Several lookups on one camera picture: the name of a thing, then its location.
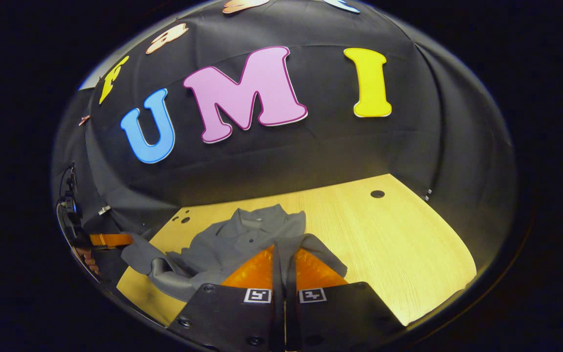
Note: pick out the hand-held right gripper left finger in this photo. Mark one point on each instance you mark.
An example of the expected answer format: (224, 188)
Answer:
(223, 318)

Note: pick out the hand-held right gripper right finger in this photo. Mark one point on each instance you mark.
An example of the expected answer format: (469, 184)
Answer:
(340, 318)

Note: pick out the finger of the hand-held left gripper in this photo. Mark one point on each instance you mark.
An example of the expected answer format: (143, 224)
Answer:
(110, 239)

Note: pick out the grey button shirt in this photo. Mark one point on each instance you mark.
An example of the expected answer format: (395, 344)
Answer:
(242, 239)

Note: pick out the white cloth clip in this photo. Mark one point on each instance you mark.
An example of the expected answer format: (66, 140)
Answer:
(104, 210)

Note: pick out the pink cloth clip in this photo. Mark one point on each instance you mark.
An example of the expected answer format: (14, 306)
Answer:
(84, 120)

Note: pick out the small silver cloth clip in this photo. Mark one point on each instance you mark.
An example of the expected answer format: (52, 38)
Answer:
(428, 194)

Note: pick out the black backdrop cloth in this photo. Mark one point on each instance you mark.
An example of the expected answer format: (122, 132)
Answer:
(408, 137)

